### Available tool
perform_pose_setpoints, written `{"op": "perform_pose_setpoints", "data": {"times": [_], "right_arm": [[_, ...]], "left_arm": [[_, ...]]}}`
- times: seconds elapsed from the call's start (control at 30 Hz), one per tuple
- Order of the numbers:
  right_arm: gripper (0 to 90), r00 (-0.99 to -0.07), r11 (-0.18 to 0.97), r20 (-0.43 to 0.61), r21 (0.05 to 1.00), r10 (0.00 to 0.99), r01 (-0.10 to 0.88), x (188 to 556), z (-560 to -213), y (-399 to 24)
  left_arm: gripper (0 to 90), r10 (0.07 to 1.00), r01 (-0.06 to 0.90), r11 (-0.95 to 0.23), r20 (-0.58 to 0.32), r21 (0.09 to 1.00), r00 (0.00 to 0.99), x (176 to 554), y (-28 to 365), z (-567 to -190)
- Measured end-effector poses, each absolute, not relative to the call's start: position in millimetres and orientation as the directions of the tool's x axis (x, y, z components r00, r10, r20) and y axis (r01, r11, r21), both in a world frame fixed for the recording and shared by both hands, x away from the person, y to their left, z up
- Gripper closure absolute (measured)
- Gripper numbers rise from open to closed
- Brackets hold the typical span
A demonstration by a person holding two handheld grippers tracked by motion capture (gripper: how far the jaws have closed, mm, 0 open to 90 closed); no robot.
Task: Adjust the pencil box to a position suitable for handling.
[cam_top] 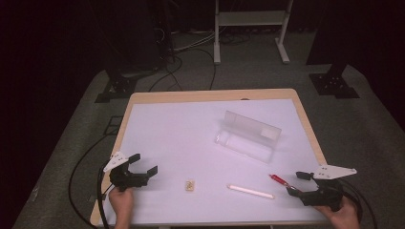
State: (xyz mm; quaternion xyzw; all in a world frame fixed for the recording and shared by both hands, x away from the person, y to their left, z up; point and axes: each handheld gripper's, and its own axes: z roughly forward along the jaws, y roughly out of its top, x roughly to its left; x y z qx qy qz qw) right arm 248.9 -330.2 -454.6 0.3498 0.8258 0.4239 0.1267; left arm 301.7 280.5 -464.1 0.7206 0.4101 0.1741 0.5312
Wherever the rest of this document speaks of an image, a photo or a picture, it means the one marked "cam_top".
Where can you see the beige eraser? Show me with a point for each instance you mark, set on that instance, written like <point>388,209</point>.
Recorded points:
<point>190,185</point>

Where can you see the white pen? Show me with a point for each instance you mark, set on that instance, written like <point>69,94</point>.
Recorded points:
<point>251,191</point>

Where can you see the person's left hand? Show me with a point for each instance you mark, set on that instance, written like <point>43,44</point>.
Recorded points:
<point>121,203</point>

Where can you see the clear plastic pencil case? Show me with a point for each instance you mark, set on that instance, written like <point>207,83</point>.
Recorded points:
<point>248,140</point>

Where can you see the person's right hand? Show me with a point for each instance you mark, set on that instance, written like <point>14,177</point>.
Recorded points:
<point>345,218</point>

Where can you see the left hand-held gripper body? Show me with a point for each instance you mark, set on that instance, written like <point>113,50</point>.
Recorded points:
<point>127,179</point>

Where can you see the black stand base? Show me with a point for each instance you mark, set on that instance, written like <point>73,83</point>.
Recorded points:
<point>117,87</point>
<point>334,84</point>

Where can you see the white metal stand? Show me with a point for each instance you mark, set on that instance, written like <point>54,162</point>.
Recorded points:
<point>251,17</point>

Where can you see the red pen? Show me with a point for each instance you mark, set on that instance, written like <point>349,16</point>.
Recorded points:
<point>279,180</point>

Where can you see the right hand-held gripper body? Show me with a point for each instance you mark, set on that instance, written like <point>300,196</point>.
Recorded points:
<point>324,197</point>

